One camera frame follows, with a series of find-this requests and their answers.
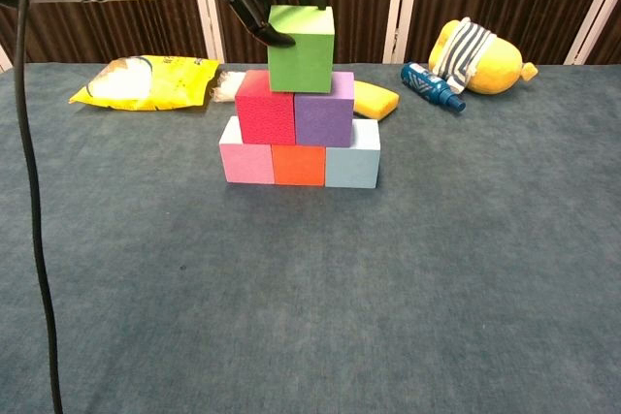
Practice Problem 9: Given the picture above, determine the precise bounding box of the green foam cube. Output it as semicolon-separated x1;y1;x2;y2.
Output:
266;5;336;94

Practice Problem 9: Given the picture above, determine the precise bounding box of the red foam cube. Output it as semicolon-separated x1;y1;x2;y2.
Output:
234;69;298;146

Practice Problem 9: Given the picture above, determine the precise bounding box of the purple foam cube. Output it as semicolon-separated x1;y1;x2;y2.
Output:
293;71;356;148

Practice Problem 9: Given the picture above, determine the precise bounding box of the pink foam cube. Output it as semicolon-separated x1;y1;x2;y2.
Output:
217;114;277;185

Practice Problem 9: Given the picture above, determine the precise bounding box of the orange foam cube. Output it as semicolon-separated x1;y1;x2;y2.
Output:
270;143;327;187

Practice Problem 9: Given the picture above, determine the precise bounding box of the light blue foam cube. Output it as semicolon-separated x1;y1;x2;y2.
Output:
323;118;381;190

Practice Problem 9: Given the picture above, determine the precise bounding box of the clear pack of white sticks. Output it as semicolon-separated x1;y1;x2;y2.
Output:
212;70;248;104

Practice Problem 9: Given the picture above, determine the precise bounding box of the yellow snack bag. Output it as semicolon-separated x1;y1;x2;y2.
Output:
68;54;222;111

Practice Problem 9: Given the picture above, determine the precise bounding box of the yellow sponge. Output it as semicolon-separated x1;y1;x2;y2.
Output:
352;80;401;121

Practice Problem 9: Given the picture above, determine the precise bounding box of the blue spray bottle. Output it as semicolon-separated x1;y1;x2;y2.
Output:
400;61;467;114

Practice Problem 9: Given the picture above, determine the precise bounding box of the blue white striped sock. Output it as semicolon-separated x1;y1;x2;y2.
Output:
429;16;497;93

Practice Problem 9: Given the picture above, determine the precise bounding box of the yellow plush toy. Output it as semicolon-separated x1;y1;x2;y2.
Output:
427;19;539;96

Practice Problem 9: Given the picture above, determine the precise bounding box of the teal felt table cover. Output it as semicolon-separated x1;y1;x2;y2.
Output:
0;62;621;414

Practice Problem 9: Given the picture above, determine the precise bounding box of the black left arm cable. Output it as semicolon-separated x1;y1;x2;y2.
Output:
13;0;67;414

